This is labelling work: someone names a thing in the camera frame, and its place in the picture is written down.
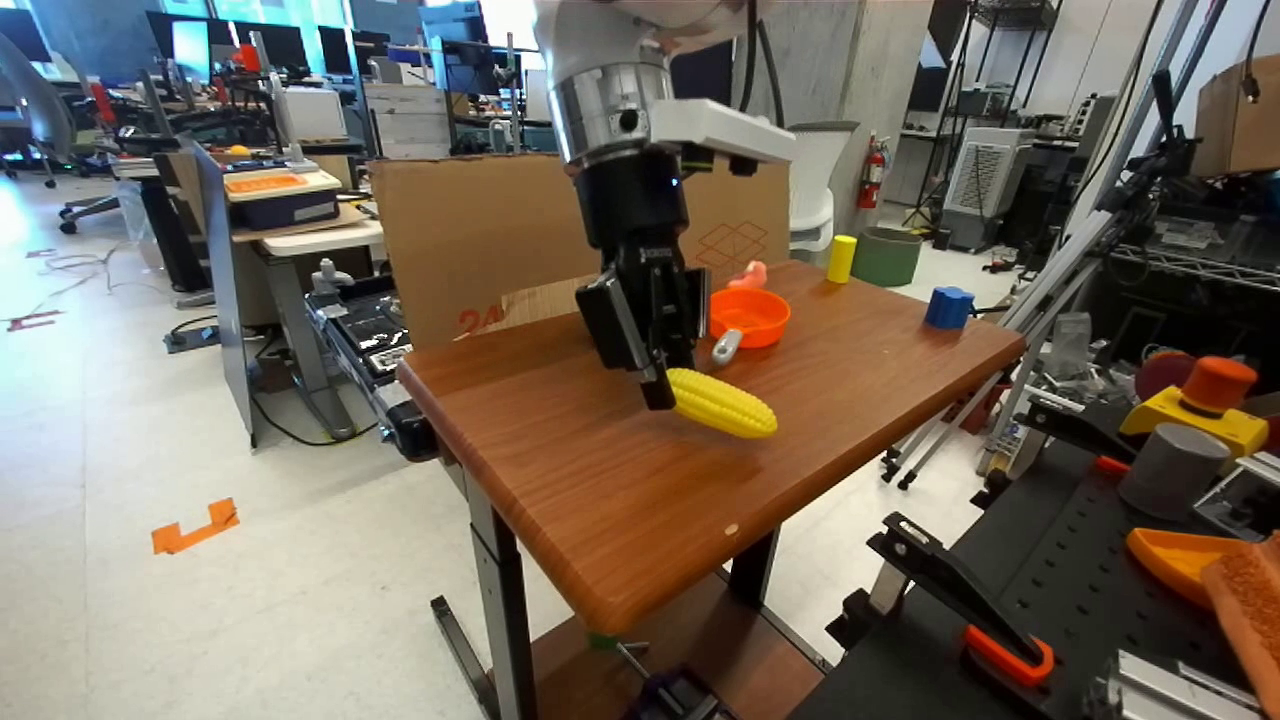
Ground blue cup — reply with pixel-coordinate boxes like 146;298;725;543
925;289;978;333

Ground orange-handled black clamp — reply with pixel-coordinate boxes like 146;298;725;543
869;513;1056;690

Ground tripod legs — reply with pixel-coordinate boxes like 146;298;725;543
881;240;1105;492

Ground grey round cylinder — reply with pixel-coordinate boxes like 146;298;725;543
1119;422;1232;521

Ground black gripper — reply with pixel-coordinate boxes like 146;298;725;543
571;153;709;412

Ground orange triangular wedge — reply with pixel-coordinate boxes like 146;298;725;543
1126;527;1246;606

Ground cardboard box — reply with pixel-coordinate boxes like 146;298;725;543
374;154;788;353

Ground black perforated board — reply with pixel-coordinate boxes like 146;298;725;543
792;442;1247;720

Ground orange floor tape marker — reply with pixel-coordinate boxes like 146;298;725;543
153;495;242;554

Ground wooden table lower shelf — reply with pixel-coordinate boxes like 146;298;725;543
531;576;823;720

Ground yellow maize cob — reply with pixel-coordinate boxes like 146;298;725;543
668;367;779;438

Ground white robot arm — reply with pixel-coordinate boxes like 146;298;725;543
531;0;796;407

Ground orange bowl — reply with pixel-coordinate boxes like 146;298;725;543
714;260;792;364

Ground green round container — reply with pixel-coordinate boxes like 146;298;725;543
855;229;925;289

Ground yellow emergency stop box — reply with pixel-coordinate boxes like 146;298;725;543
1119;356;1269;454

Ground red fire extinguisher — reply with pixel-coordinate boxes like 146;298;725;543
855;134;890;210

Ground orange cloth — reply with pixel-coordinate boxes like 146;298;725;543
1204;539;1280;720

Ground yellow cylinder block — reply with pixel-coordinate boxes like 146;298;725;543
823;233;859;285

